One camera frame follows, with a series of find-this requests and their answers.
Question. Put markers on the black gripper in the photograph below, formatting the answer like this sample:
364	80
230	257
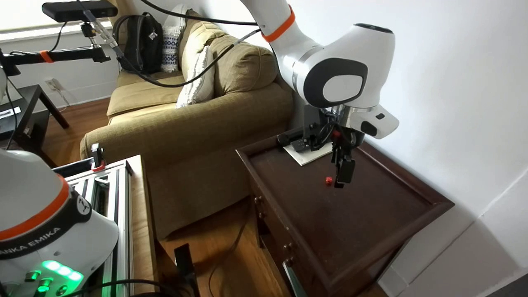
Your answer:
339	130

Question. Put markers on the small orange object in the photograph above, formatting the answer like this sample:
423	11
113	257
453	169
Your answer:
329	181

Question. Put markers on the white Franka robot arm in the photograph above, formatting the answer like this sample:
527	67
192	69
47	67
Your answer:
341	60

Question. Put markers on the white flat pad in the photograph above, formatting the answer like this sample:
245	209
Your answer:
308	159

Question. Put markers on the short black remote control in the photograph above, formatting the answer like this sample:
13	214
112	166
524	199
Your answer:
305	146

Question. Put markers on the long black remote control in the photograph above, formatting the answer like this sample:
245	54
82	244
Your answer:
290	136

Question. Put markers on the dark wood nightstand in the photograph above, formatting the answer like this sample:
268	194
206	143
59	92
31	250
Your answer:
353	221

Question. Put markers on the round metal drawer knob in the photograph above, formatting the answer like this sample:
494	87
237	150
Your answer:
287	252
257	201

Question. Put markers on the teal book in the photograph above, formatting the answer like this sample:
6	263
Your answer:
293	282

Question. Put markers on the olive brown fabric couch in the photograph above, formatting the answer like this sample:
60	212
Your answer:
192	126

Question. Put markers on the beige throw pillow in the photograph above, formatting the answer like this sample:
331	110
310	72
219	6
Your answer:
199	84

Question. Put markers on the white patterned cushion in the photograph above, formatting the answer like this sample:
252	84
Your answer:
173	52

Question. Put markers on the black backpack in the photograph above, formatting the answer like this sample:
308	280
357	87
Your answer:
145	44

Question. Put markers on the black side table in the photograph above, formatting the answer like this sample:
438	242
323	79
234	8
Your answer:
34	100

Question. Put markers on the black upright floor bracket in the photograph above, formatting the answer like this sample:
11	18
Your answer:
186	270

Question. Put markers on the aluminium frame robot table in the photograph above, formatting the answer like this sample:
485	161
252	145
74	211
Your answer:
141	221

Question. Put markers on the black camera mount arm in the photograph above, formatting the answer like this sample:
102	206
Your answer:
67	56

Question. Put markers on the white wall outlet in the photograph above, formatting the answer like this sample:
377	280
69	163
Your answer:
56	87

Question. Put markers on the black stereo camera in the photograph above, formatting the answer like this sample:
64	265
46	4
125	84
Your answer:
77	11

